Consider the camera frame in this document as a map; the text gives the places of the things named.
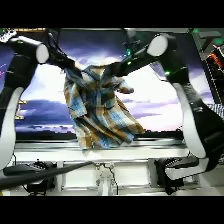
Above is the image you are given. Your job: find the silver frame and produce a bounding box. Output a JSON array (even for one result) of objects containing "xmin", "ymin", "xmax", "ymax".
[{"xmin": 0, "ymin": 137, "xmax": 224, "ymax": 197}]

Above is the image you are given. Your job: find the blue and brown checked shirt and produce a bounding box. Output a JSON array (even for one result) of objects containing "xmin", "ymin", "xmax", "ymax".
[{"xmin": 62, "ymin": 63, "xmax": 147, "ymax": 151}]

